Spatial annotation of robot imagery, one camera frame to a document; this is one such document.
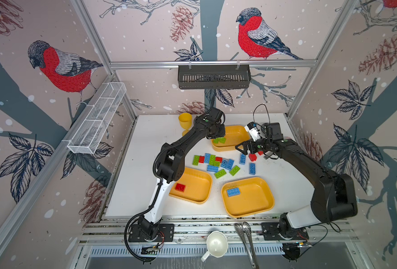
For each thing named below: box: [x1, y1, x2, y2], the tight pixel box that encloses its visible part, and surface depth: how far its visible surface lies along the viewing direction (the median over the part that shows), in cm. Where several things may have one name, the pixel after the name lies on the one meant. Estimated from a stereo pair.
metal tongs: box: [234, 221, 260, 269], surface depth 70 cm
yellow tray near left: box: [168, 167, 213, 205], surface depth 89 cm
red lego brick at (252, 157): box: [248, 153, 258, 162], surface depth 100 cm
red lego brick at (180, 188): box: [174, 183, 186, 193], surface depth 88 cm
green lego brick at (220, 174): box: [214, 169, 227, 179], surface depth 94 cm
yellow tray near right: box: [220, 177, 275, 219], surface depth 85 cm
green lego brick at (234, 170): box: [228, 164, 241, 176], surface depth 95 cm
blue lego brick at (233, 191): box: [226, 187, 241, 198], surface depth 86 cm
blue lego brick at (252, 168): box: [248, 162, 256, 175], surface depth 94 cm
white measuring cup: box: [200, 230, 229, 263], surface depth 71 cm
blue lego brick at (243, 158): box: [239, 153, 247, 165], surface depth 99 cm
